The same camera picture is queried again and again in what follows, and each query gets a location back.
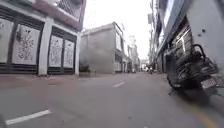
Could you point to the grey concrete building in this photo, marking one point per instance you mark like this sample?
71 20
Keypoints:
100 50

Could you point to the distant row of buildings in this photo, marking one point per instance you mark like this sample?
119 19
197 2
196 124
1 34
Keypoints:
133 55

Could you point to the building with patterned panels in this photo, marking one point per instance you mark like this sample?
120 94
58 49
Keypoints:
45 46

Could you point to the black motorcycle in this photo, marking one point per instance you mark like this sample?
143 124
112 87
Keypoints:
190 71

